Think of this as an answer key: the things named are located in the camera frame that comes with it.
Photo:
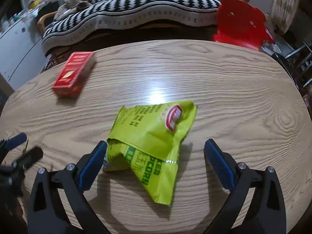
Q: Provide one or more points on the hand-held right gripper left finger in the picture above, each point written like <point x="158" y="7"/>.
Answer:
<point x="91" y="169"/>

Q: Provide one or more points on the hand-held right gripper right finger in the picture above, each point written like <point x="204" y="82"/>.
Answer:
<point x="219" y="165"/>

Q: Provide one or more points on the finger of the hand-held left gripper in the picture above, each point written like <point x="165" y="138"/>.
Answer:
<point x="30" y="156"/>
<point x="15" y="141"/>

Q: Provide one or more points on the green snack bag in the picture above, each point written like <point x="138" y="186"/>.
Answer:
<point x="151" y="141"/>

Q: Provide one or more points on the red cardboard box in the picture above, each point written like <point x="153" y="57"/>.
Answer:
<point x="73" y="74"/>

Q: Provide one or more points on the white cabinet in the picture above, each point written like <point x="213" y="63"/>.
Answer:
<point x="17" y="51"/>

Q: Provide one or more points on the metal rack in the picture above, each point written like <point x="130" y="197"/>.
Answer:
<point x="301" y="61"/>

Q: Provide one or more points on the yellow packet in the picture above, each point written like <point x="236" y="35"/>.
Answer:
<point x="37" y="2"/>

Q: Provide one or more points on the red plastic chair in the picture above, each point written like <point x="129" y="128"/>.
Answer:
<point x="240" y="22"/>

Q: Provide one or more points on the beige plush toy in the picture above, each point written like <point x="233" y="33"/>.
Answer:
<point x="73" y="4"/>

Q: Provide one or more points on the black white striped blanket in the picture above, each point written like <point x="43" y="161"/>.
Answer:
<point x="126" y="12"/>

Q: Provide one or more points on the wicker chair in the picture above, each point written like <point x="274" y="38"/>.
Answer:
<point x="285" y="7"/>

